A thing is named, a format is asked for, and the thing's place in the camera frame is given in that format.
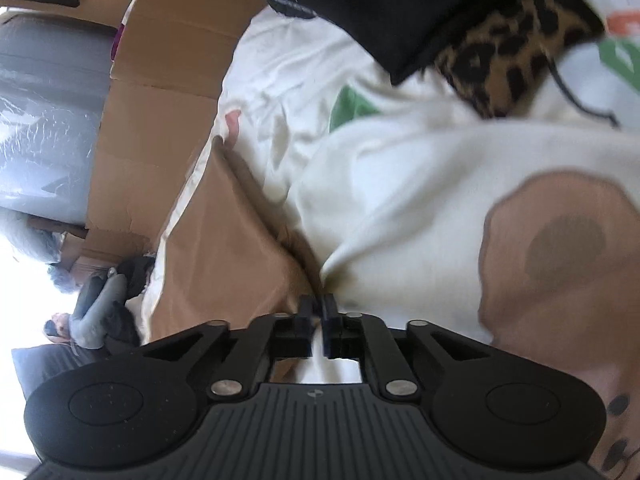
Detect brown printed t-shirt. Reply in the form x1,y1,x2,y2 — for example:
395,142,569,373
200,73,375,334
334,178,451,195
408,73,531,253
146,134,321,386

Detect black clothes pile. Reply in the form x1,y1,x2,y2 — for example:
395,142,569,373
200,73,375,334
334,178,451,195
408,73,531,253
102,256,155,353

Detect grey neck pillow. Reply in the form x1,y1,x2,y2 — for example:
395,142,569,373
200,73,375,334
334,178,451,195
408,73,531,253
68,273,127,350

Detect cream bear print duvet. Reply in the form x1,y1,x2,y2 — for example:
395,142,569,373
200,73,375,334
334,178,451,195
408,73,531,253
124,0,640,480

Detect small brown plush toy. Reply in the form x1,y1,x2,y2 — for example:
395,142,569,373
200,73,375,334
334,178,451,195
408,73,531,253
43,313,72,344

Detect dark grey pillow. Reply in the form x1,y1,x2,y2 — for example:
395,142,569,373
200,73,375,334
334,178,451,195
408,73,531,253
11,344,110,399

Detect leopard print cloth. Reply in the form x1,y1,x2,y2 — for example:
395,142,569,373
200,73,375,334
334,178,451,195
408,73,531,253
435,0,604,119

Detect brown cardboard sheet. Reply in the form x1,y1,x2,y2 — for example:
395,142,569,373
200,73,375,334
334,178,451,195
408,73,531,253
1,0,262,261

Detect grey cabinet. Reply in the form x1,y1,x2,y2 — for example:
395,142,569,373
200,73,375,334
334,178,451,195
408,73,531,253
1,13,115,224

